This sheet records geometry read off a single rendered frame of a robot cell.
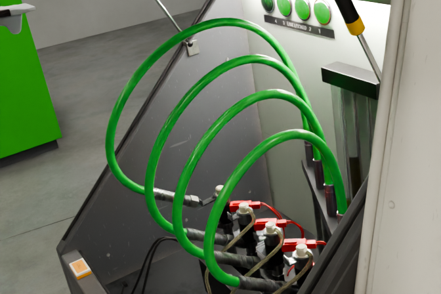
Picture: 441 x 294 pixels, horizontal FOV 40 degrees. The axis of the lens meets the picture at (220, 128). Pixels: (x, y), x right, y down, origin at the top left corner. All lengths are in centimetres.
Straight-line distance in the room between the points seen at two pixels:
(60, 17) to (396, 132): 680
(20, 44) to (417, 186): 364
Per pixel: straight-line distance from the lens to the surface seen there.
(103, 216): 137
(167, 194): 103
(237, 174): 78
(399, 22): 72
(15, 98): 424
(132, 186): 100
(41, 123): 432
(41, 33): 741
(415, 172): 71
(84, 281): 127
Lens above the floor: 166
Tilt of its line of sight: 24 degrees down
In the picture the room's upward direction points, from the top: 10 degrees counter-clockwise
